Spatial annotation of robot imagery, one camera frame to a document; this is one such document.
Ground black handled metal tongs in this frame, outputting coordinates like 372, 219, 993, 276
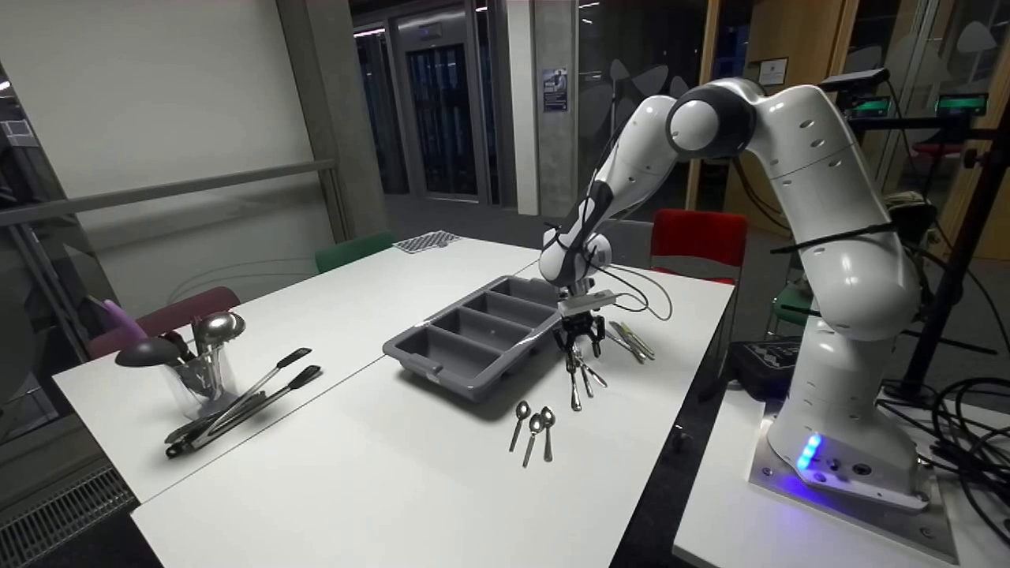
164, 347, 313, 447
165, 364, 324, 460

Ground bunch of black cables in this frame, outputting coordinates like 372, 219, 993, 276
874, 377, 1010, 547

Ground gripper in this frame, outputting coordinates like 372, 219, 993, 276
554, 312, 608, 373

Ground grey handrail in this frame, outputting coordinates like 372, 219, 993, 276
0, 159, 342, 230

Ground clear glass jar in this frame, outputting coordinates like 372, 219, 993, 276
162, 346, 238, 420

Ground camera on tripod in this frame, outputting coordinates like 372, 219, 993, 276
817, 67, 1010, 405

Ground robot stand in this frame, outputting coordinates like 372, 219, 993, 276
672, 380, 1010, 568

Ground silver knife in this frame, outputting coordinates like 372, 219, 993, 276
606, 327, 648, 365
611, 319, 657, 361

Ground maroon chair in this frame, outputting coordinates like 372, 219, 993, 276
86, 286, 242, 361

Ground silver ladle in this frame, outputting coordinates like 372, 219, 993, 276
192, 311, 247, 395

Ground blue poster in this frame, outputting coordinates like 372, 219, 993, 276
541, 67, 570, 114

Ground grey utensil organizer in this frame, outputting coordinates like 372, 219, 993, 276
383, 275, 574, 402

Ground black ladle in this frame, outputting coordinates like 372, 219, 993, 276
115, 336, 196, 368

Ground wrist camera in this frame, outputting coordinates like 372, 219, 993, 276
559, 290, 619, 317

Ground glass double door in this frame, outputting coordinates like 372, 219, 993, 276
392, 6, 494, 204

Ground green chair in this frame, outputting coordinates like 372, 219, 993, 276
315, 230, 400, 275

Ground grey chair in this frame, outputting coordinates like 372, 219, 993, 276
597, 219, 656, 271

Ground checkered calibration board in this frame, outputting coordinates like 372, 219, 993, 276
391, 230, 463, 256

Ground purple spatula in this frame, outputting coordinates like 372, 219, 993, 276
101, 298, 151, 342

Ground black case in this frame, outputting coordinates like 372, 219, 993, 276
724, 337, 806, 401

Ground red chair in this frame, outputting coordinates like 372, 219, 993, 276
649, 208, 749, 286

